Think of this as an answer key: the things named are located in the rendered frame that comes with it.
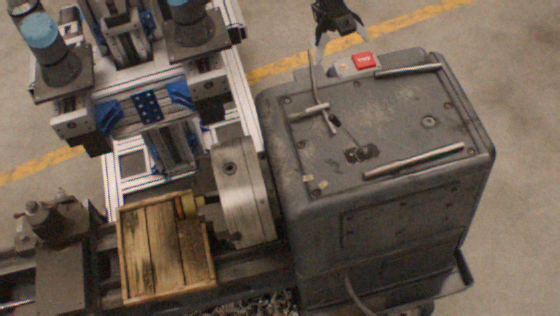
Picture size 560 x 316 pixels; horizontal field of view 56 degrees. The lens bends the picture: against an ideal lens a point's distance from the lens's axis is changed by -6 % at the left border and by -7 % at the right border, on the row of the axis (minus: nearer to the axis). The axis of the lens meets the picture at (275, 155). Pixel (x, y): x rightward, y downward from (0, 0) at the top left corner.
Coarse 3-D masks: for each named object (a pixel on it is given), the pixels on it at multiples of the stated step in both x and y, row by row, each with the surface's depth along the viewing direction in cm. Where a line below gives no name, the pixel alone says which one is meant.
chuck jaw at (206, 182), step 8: (200, 160) 159; (208, 160) 160; (200, 168) 160; (208, 168) 160; (200, 176) 160; (208, 176) 161; (192, 184) 162; (200, 184) 161; (208, 184) 161; (216, 184) 162; (200, 192) 162; (208, 192) 162
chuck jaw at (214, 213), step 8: (200, 208) 160; (208, 208) 160; (216, 208) 160; (200, 216) 159; (208, 216) 158; (216, 216) 157; (224, 216) 157; (208, 224) 158; (216, 224) 155; (224, 224) 155; (216, 232) 154; (224, 232) 154; (240, 232) 154; (232, 240) 155
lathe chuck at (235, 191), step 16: (224, 144) 159; (240, 144) 157; (224, 160) 153; (240, 160) 152; (224, 176) 150; (240, 176) 150; (224, 192) 149; (240, 192) 149; (224, 208) 149; (240, 208) 149; (256, 208) 150; (240, 224) 151; (256, 224) 152; (240, 240) 156; (256, 240) 157
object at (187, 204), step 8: (184, 192) 164; (192, 192) 161; (176, 200) 161; (184, 200) 161; (192, 200) 160; (200, 200) 161; (176, 208) 160; (184, 208) 160; (192, 208) 160; (176, 216) 161; (184, 216) 162; (192, 216) 161
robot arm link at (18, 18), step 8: (8, 0) 174; (16, 0) 174; (24, 0) 176; (32, 0) 178; (8, 8) 178; (16, 8) 176; (24, 8) 177; (32, 8) 178; (40, 8) 182; (16, 16) 178; (24, 16) 178; (16, 24) 181
